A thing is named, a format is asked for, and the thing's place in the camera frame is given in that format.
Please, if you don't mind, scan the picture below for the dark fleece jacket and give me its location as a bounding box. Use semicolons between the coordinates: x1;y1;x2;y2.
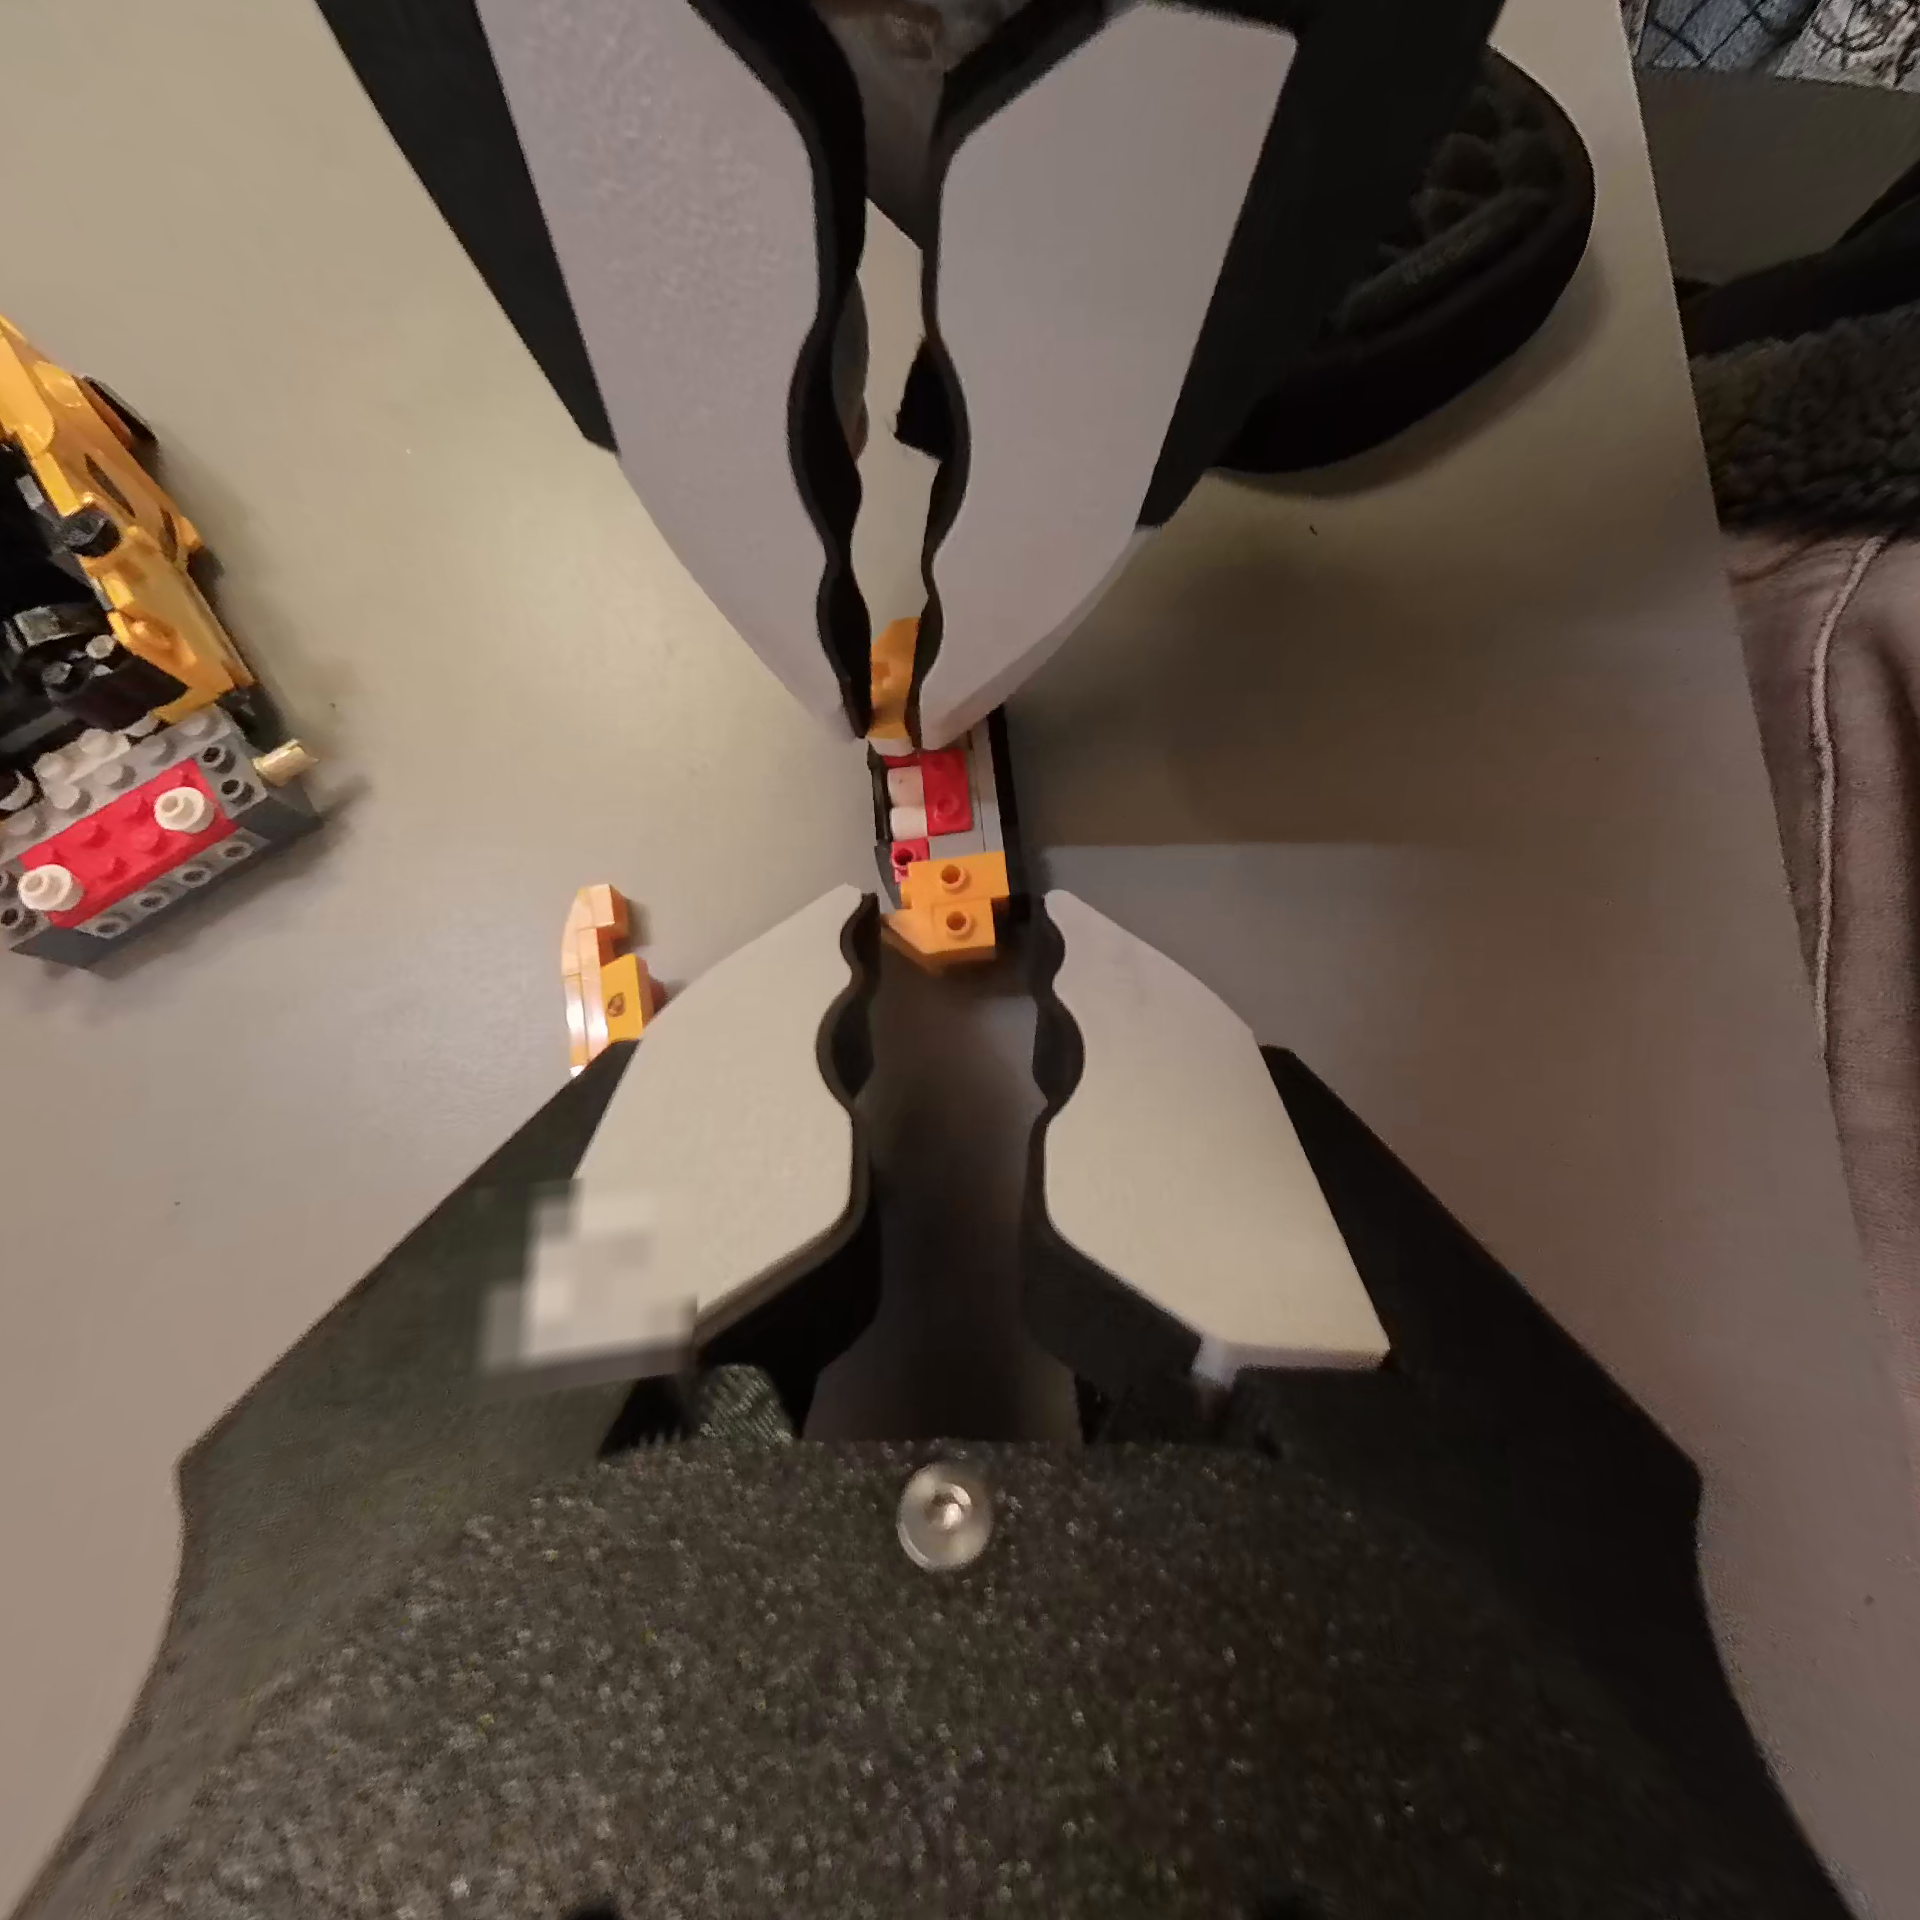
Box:
1678;251;1920;550

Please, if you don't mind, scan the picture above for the orange arch lego piece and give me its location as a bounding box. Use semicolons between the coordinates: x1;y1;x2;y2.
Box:
558;877;660;1078

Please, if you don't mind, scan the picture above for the orange red grey lego assembly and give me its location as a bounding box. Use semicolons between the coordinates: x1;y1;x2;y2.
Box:
860;612;1038;979

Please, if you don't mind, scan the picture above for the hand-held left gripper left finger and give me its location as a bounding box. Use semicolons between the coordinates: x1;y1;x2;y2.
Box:
567;887;877;1337

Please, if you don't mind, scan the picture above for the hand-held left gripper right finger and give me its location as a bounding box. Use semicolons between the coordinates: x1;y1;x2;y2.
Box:
1028;893;1392;1383

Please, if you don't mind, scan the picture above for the plaid cloth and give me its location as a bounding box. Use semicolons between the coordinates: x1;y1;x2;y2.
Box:
1619;0;1920;87

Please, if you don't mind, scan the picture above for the yellow lego car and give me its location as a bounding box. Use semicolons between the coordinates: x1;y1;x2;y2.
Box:
0;314;327;966

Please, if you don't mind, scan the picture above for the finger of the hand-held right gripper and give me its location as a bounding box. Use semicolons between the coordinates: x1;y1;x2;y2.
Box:
475;0;873;745
894;0;1296;735

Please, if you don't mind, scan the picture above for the beige garment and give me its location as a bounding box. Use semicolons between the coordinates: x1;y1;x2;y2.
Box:
1721;517;1920;1217

